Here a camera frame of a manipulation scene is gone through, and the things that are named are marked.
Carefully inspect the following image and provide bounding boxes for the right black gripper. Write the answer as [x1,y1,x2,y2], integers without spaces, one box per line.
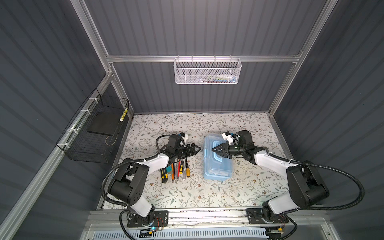
[212,141,245,159]

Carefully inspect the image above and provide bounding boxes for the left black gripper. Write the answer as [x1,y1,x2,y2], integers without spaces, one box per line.
[174,143,201,159]

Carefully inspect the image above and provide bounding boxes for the light blue plastic tool box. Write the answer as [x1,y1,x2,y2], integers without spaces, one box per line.
[203,134,233,181]

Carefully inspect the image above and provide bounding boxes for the yellow black utility knife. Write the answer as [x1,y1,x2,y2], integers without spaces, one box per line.
[161,168,168,184]

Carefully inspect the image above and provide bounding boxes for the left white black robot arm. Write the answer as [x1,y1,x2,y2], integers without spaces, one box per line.
[101,133,201,221]

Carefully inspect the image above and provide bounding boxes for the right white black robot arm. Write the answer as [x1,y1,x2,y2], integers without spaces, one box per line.
[212,130,330,223]

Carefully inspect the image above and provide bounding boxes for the yellow black screwdriver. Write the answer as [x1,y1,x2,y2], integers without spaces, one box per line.
[179,160,184,174]

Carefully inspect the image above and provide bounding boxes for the pens in white basket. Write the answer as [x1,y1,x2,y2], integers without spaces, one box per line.
[198,74,238,84]

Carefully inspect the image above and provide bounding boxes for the yellow green marker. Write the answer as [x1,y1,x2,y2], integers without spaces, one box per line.
[120,108,128,122]

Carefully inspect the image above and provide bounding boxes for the black flat pad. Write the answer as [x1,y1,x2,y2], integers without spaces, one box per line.
[87,112,120,136]

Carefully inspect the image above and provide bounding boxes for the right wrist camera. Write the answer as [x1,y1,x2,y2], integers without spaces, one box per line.
[222,132,239,145]

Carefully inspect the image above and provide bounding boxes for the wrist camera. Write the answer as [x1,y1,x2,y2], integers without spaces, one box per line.
[179,132,188,143]
[222,132,239,145]

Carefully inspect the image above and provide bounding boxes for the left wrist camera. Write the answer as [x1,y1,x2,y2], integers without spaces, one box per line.
[179,132,188,143]

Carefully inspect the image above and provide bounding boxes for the red handled hex key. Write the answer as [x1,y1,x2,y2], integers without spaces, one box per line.
[177,160,182,182]

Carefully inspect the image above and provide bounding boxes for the orange handled black screwdriver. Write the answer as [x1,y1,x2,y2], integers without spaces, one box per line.
[185,159,191,178]

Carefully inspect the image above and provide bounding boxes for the clear handled small screwdriver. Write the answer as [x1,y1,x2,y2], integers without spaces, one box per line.
[182,162,187,181]

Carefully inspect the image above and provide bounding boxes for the left black corrugated cable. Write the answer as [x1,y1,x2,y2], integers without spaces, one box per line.
[100,134,172,240]

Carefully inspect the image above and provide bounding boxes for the black corrugated cable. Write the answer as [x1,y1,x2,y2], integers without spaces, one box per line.
[263,146,366,240]
[100,134,172,240]

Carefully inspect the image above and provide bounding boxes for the white wire mesh basket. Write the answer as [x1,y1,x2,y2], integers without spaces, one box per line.
[173,58,242,85]

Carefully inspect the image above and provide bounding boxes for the black wire mesh basket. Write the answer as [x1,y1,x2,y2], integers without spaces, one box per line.
[57,91,130,164]

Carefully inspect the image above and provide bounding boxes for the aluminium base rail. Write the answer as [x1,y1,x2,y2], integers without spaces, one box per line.
[85,207,328,229]

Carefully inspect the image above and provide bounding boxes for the right black corrugated cable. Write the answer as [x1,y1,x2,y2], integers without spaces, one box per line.
[263,146,366,240]

